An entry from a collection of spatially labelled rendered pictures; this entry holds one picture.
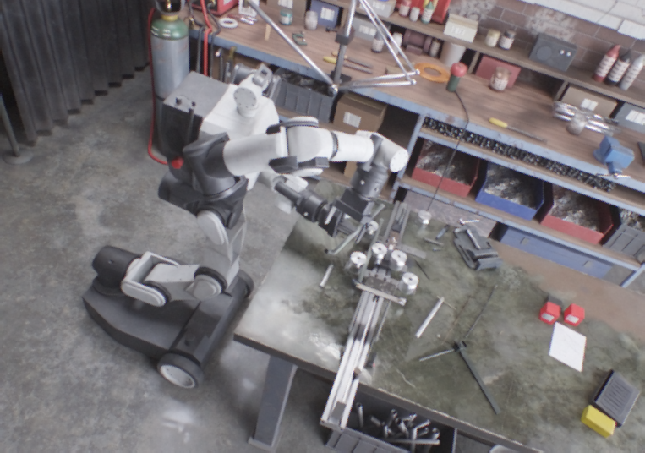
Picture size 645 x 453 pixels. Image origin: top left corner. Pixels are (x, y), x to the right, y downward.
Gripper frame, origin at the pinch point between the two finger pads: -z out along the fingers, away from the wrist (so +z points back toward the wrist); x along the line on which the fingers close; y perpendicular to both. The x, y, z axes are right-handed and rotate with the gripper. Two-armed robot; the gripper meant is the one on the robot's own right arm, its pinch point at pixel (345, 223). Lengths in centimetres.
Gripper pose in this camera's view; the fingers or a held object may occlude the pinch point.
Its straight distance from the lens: 133.8
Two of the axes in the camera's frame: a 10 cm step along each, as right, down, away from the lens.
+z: 4.5, -8.5, -2.7
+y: -3.9, 0.9, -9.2
